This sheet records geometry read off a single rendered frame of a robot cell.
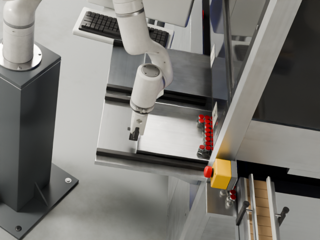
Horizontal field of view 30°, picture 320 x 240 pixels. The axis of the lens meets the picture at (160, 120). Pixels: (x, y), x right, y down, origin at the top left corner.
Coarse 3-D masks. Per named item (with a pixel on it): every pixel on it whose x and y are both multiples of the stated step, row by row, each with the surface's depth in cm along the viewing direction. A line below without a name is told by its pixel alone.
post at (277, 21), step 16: (272, 0) 162; (288, 0) 157; (272, 16) 161; (288, 16) 161; (272, 32) 165; (256, 48) 171; (272, 48) 169; (256, 64) 173; (272, 64) 173; (240, 80) 184; (256, 80) 178; (240, 96) 182; (256, 96) 182; (240, 112) 187; (224, 128) 196; (240, 128) 192; (224, 144) 198; (192, 208) 230; (192, 224) 231
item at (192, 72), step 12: (144, 60) 249; (180, 60) 256; (192, 60) 257; (204, 60) 258; (180, 72) 250; (192, 72) 252; (204, 72) 253; (180, 84) 245; (192, 84) 247; (204, 84) 248; (192, 96) 238; (204, 96) 238
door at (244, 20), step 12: (240, 0) 208; (252, 0) 190; (264, 0) 175; (240, 12) 205; (252, 12) 187; (240, 24) 202; (252, 24) 185; (240, 36) 199; (240, 48) 196; (240, 60) 193
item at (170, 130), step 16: (160, 112) 231; (176, 112) 233; (192, 112) 233; (208, 112) 233; (160, 128) 226; (176, 128) 227; (192, 128) 229; (144, 144) 218; (160, 144) 220; (176, 144) 221; (192, 144) 223; (192, 160) 214; (208, 160) 214
